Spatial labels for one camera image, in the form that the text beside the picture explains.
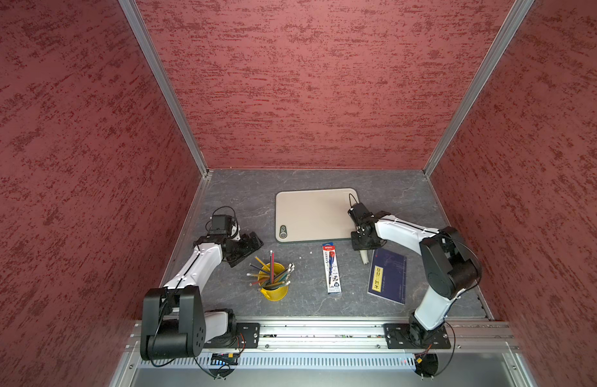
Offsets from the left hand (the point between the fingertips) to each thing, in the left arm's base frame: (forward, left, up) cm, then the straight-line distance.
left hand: (254, 253), depth 87 cm
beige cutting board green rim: (+22, -23, -7) cm, 33 cm away
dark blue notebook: (-6, -50, -5) cm, 50 cm away
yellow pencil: (-7, -5, +8) cm, 12 cm away
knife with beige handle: (+1, -41, -2) cm, 42 cm away
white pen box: (-7, -29, -3) cm, 30 cm away
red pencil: (-7, -8, +6) cm, 13 cm away
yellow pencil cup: (-15, -10, +5) cm, 19 cm away
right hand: (+5, -41, -5) cm, 42 cm away
